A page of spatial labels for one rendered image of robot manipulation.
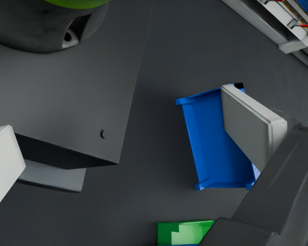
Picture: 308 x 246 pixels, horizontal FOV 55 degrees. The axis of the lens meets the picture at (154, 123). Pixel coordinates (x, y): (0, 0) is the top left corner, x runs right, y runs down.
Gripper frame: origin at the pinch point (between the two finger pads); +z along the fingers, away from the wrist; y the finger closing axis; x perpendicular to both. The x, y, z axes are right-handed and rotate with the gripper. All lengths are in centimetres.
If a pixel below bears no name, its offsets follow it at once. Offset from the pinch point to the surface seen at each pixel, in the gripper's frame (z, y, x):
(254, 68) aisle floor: 120, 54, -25
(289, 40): 144, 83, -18
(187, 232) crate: 56, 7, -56
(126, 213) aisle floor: 47, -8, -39
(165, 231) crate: 48, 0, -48
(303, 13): 124, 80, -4
